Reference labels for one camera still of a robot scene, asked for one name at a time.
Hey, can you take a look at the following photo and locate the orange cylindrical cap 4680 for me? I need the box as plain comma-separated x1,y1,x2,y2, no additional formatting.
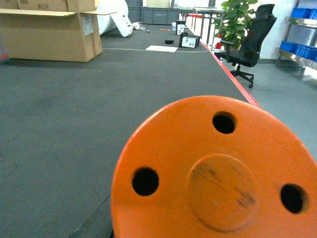
111,96,317,238

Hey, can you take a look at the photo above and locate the steel shelf rack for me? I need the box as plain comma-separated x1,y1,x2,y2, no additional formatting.
275,0,317,73

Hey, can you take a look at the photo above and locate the blue bin on shelf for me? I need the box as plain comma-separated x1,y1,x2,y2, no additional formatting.
279,41,317,62

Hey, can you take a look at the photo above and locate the white paper sheet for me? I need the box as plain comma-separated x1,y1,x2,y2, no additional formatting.
146,45,178,53

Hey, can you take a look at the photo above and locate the black framed tablet display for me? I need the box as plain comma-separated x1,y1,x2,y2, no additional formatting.
179,32,200,49

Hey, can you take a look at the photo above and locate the black conveyor belt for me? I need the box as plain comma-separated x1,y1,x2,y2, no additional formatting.
0,25,247,238

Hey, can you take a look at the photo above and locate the grey plastic crate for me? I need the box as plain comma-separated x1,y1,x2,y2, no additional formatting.
140,7,180,25

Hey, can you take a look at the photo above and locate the white foam roll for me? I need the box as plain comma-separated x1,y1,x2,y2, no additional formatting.
97,0,133,37

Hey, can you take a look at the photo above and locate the black office chair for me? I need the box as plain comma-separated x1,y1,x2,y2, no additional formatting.
214,4,277,88

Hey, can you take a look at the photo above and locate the green potted plant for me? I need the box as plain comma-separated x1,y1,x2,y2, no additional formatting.
215,0,258,50

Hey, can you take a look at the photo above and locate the cardboard box on top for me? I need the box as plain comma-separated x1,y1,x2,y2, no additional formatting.
0,0,99,12

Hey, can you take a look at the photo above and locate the large open cardboard box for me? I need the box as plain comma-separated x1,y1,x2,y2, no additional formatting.
0,9,113,62

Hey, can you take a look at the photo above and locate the red conveyor side rail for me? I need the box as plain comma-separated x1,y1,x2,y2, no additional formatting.
184,24,263,110

